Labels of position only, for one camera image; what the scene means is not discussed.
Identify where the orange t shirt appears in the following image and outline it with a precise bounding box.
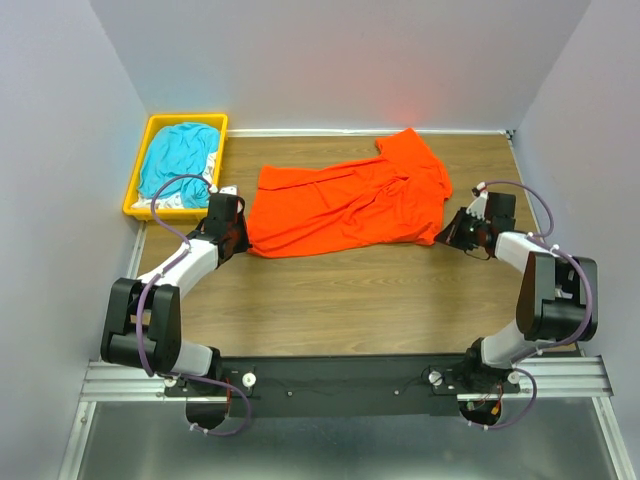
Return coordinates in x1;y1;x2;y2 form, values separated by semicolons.
248;128;453;259

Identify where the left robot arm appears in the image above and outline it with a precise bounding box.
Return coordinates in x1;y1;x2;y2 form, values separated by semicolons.
100;193;250;381

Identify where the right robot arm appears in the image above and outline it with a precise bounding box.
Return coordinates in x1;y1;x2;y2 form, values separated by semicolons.
435;208;597;390

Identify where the white t shirt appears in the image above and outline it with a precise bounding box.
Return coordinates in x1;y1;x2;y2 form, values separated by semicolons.
133;152;218;209

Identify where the light blue t shirt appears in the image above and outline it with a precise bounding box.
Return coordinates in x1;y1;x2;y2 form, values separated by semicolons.
144;122;220;198

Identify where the yellow plastic bin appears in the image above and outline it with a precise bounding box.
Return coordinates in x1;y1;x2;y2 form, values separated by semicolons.
123;113;228;221

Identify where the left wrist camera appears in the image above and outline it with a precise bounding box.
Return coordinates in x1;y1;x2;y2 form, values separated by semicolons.
208;185;239;196

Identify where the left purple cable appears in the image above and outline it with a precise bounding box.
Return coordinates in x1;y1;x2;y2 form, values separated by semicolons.
135;174;254;437

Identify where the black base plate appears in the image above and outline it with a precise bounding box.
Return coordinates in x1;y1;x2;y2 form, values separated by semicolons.
164;353;521;420

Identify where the aluminium frame rail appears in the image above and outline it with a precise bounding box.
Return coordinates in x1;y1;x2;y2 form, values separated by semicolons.
55;222;634;480

